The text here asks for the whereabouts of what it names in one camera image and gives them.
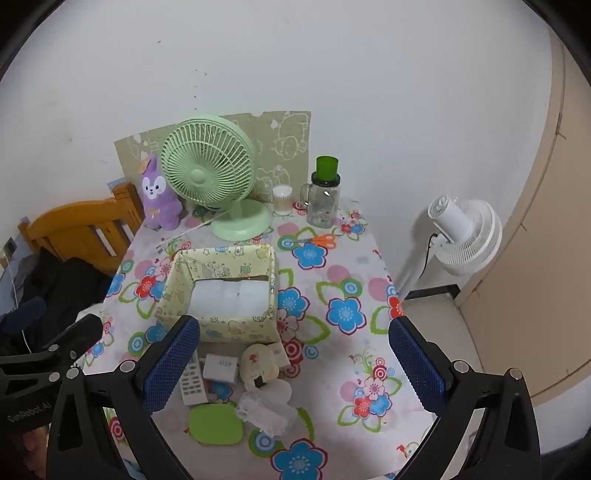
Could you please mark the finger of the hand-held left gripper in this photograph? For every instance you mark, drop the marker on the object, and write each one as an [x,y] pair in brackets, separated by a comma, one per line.
[76,334]

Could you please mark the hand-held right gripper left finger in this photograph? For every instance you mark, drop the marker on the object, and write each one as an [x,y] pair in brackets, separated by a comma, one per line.
[171,364]

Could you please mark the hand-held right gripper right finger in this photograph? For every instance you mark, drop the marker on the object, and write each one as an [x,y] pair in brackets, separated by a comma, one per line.
[415,364]

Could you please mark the white remote control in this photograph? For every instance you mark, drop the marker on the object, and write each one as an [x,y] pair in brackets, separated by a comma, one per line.
[194,383]

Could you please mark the white charger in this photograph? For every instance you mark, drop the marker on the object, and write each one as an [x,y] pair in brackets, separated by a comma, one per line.
[219,367]

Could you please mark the green paddle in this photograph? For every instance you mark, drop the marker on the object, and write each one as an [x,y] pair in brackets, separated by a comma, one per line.
[216,423]

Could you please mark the clear floss pick box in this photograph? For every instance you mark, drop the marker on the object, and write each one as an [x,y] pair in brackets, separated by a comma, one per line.
[265,408]

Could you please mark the printed storage box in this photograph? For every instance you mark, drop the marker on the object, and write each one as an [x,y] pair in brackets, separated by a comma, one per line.
[221,263]

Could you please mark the black clothing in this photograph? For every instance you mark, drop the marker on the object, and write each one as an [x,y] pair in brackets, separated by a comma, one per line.
[69,286]

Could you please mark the cream plush pouch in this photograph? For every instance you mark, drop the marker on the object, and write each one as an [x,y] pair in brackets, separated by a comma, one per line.
[258,362]

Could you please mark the wooden chair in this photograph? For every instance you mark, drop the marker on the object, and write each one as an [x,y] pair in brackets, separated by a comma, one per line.
[69,226]

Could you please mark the white paper card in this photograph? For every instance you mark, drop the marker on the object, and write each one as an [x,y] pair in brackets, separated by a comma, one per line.
[282,355]

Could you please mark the floral tablecloth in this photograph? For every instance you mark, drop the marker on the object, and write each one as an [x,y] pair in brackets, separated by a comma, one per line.
[341,277]

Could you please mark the white floor fan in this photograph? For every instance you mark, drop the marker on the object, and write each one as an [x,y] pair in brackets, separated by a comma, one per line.
[452,221]

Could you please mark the orange scissors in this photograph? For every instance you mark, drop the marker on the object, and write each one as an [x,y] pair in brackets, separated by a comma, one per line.
[323,240]

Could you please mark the purple plush toy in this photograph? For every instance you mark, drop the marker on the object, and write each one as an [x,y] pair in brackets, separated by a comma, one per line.
[159,203]

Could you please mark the beige wooden door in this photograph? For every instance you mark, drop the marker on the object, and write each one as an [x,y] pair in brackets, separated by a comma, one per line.
[531,230]

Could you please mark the glass mug jar green lid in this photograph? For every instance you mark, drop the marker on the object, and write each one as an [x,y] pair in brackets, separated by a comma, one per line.
[323,203]

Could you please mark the green desk fan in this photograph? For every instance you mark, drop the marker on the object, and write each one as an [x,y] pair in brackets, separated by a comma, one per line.
[203,177]

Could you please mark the cotton swab container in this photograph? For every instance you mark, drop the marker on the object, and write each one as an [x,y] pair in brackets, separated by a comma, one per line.
[283,201]

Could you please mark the green cartoon wall sheet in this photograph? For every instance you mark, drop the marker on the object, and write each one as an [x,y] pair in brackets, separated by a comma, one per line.
[286,138]

